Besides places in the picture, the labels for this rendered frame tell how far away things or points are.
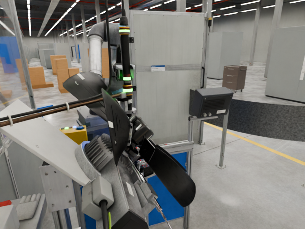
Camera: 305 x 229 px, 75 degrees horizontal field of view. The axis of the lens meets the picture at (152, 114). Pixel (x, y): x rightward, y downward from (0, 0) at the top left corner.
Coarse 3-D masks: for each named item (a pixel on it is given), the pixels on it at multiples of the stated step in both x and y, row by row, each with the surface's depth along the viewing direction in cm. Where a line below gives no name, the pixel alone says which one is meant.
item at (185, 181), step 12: (156, 156) 80; (168, 156) 73; (156, 168) 82; (168, 168) 76; (180, 168) 68; (168, 180) 78; (180, 180) 72; (192, 180) 63; (180, 192) 75; (192, 192) 68; (180, 204) 79
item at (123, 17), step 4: (124, 12) 80; (124, 16) 80; (120, 20) 81; (124, 20) 80; (120, 24) 81; (124, 24) 80; (128, 96) 90; (128, 100) 90; (128, 104) 91; (128, 108) 92; (128, 116) 93
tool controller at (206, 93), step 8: (208, 88) 148; (216, 88) 149; (224, 88) 150; (200, 96) 140; (208, 96) 139; (216, 96) 141; (224, 96) 143; (232, 96) 146; (192, 104) 152; (200, 104) 141; (208, 104) 143; (216, 104) 145; (224, 104) 147; (192, 112) 154; (200, 112) 145; (208, 112) 147; (216, 112) 149; (224, 112) 152
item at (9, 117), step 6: (108, 24) 76; (108, 30) 76; (108, 36) 77; (108, 42) 77; (108, 48) 78; (108, 54) 79; (108, 84) 82; (96, 96) 77; (102, 96) 81; (66, 102) 68; (72, 102) 70; (78, 102) 71; (48, 108) 63; (54, 108) 65; (18, 114) 57; (24, 114) 58; (0, 120) 54
